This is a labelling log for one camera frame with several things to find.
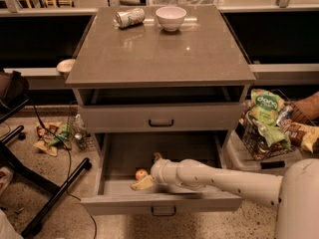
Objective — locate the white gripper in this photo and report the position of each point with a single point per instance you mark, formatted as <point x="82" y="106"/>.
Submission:
<point x="159" y="171"/>

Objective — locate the orange fruit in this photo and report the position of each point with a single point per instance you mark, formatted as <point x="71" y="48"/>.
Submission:
<point x="140" y="174"/>

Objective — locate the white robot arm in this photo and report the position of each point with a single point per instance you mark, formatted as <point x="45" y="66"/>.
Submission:
<point x="294" y="195"/>

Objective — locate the open grey lower drawer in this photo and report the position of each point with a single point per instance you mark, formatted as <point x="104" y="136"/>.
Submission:
<point x="123" y="154"/>

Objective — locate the closed grey upper drawer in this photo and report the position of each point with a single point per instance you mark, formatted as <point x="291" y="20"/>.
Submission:
<point x="160" y="118"/>

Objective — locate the grey drawer cabinet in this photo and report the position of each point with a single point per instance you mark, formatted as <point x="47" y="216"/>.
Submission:
<point x="145" y="65"/>

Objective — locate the clear plastic bin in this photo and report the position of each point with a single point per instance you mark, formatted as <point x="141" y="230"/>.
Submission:
<point x="237" y="157"/>

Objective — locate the snack wrappers on floor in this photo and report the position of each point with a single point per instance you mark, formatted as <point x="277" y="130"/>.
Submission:
<point x="51" y="135"/>

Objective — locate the green snack bag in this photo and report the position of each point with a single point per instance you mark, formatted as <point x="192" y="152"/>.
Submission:
<point x="264" y="114"/>

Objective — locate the brown yellow snack bag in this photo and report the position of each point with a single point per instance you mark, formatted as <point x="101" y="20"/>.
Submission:
<point x="301" y="135"/>

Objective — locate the white ceramic bowl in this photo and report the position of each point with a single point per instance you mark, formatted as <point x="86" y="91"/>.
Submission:
<point x="170" y="17"/>

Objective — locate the green white soda can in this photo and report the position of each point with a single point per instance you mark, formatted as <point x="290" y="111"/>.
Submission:
<point x="130" y="17"/>

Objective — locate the wire basket left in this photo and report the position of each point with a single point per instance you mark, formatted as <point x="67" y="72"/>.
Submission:
<point x="78" y="132"/>

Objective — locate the wire basket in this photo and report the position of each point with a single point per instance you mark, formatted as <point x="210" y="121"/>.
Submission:
<point x="256" y="144"/>
<point x="78" y="132"/>

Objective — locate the wire basket right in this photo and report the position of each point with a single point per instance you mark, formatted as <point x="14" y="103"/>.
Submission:
<point x="256" y="144"/>

